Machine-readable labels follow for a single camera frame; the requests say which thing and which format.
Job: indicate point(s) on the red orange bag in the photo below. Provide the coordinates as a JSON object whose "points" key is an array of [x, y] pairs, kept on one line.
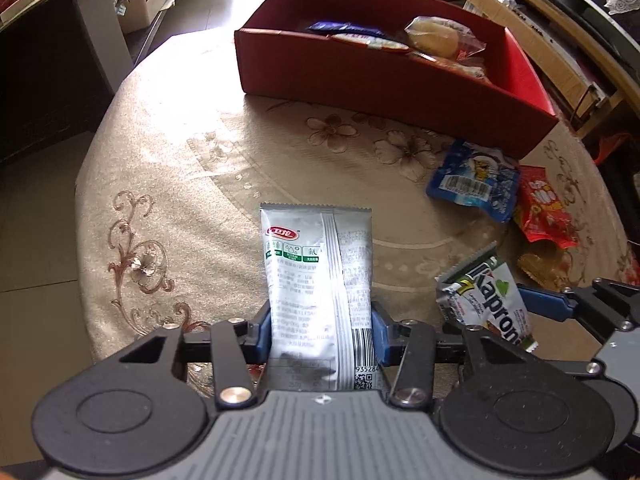
{"points": [[617, 147]]}

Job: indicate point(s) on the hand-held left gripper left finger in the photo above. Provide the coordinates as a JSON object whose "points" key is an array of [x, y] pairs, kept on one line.
{"points": [[265, 330]]}

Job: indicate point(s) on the clear bag of yellow snacks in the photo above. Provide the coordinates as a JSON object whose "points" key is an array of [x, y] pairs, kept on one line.
{"points": [[460, 67]]}

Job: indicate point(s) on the green white snack packet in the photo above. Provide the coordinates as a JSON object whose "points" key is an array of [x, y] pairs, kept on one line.
{"points": [[492, 290]]}

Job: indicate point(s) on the red snack packet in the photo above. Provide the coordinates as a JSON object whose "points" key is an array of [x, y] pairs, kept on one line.
{"points": [[542, 205]]}

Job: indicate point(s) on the wooden television cabinet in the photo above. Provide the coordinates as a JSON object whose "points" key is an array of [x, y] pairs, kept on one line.
{"points": [[560, 55]]}

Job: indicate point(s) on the red white striped bread packet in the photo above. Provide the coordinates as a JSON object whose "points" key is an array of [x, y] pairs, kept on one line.
{"points": [[370, 41]]}

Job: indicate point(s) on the gold snack packet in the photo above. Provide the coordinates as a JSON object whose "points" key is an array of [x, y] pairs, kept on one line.
{"points": [[542, 265]]}

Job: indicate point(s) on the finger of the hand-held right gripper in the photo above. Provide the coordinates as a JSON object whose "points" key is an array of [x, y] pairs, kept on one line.
{"points": [[545, 305], [575, 364]]}

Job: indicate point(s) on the blue white small packet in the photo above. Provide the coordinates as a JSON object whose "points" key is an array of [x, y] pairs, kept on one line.
{"points": [[475, 180]]}

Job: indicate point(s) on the blue wafer packet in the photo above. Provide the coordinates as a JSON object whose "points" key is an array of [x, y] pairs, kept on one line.
{"points": [[330, 26]]}

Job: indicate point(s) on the red cardboard box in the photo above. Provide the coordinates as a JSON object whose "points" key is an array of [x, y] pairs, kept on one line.
{"points": [[350, 80]]}

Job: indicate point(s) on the silver snack packet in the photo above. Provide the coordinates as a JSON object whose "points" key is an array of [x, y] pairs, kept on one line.
{"points": [[310, 270]]}

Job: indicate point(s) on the clear white bun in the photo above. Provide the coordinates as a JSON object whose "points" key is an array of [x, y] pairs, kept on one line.
{"points": [[435, 37]]}

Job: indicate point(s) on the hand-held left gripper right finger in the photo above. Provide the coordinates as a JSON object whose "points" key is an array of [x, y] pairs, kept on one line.
{"points": [[378, 332]]}

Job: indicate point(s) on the white open storage box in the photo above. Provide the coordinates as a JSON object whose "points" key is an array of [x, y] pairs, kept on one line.
{"points": [[142, 7]]}

